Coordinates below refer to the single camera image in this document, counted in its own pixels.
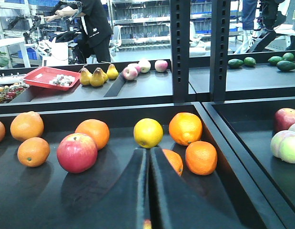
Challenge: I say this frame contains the pink green peach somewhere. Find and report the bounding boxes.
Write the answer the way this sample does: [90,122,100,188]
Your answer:
[270,130,295,164]

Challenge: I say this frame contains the orange back middle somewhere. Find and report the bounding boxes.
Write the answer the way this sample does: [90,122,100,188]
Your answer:
[10,111,44,142]

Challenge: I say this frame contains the yellow orange right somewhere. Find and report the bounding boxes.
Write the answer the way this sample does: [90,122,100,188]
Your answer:
[133,118,163,148]

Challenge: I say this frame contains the red apple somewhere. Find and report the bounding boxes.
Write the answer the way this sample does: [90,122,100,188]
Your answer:
[143,219,152,229]
[56,133,98,174]

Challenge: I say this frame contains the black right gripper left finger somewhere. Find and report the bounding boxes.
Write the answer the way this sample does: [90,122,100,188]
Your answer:
[61,149,147,229]

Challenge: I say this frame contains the large orange far right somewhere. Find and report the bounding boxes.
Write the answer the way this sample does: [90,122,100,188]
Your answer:
[169,112,203,146]

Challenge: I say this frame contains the black rear display table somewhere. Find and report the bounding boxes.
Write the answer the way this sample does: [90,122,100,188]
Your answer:
[0,53,295,114]

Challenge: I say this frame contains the person in black shirt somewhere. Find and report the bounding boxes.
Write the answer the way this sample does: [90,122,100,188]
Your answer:
[43,0,113,64]

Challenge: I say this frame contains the red plastic tray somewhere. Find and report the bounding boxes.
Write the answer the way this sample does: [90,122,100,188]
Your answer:
[23,66,80,91]

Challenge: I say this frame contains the black upright rack post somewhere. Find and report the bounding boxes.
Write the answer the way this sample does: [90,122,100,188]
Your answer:
[170,0,231,103]

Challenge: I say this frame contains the red apple centre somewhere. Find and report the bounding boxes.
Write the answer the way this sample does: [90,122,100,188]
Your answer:
[56,133,98,174]

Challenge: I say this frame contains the small orange near right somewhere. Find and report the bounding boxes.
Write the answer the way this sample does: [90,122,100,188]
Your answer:
[163,149,183,176]

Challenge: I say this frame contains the red apple front right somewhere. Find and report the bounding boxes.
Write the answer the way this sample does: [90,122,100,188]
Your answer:
[143,219,152,229]

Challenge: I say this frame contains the orange behind centre apple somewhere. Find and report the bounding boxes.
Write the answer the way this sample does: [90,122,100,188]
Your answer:
[75,119,110,150]

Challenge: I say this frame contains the small orange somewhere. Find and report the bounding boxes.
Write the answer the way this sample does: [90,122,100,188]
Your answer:
[17,137,51,167]
[163,149,183,176]

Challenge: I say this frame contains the small orange right edge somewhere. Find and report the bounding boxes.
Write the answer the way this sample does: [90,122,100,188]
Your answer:
[185,141,217,176]

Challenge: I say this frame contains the small orange centre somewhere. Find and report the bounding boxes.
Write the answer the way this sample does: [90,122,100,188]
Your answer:
[17,137,51,167]

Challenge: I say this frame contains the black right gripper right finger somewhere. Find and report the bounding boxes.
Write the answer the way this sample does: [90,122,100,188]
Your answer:
[150,147,264,229]

